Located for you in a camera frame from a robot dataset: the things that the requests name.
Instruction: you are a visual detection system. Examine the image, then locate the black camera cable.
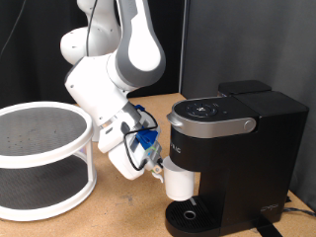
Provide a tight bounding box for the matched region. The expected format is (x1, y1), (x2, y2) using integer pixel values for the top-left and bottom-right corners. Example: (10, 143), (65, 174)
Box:
(0, 0), (159, 172)

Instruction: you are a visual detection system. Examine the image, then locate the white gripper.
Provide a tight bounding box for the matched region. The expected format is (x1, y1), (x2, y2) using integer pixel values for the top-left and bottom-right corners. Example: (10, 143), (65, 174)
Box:
(108, 122), (165, 182)

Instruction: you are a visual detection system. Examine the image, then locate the white mug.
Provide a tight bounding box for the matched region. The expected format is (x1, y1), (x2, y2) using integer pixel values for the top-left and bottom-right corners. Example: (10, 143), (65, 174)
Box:
(151, 156), (196, 201)

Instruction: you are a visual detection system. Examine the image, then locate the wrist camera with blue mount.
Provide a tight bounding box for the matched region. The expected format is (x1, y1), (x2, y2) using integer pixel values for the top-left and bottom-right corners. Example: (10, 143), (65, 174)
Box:
(129, 104), (162, 159)

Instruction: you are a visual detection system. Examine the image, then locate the black backdrop curtain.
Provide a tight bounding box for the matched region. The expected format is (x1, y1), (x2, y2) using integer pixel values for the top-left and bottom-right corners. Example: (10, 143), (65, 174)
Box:
(0, 0), (186, 110)

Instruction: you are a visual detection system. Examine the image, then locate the black tape strip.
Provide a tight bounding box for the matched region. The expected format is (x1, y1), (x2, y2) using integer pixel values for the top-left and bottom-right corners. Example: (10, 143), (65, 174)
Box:
(253, 223), (284, 237)

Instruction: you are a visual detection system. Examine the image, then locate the grey partition panel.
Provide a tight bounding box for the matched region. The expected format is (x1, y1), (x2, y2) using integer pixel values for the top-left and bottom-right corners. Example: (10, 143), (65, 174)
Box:
(179, 0), (316, 211)

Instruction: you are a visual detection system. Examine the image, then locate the braided machine power cable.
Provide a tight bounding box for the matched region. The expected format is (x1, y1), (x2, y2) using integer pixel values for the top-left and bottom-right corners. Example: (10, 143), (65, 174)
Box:
(283, 206), (316, 218)

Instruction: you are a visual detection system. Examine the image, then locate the black Keurig coffee machine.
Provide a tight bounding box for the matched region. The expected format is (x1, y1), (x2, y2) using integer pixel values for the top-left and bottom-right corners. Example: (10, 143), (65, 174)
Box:
(164, 79), (310, 237)

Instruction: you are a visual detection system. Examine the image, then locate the black drip tray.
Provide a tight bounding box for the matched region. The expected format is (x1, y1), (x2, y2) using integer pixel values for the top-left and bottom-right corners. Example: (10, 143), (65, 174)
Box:
(164, 196), (219, 237)

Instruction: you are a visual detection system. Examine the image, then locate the Keurig lid with silver handle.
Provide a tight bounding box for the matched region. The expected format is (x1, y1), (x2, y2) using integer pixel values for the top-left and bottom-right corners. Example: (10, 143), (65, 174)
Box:
(166, 96), (260, 140)

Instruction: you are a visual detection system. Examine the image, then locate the white two-tier turntable shelf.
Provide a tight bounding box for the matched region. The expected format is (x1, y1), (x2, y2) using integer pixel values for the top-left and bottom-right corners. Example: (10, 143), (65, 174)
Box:
(0, 101), (98, 222)

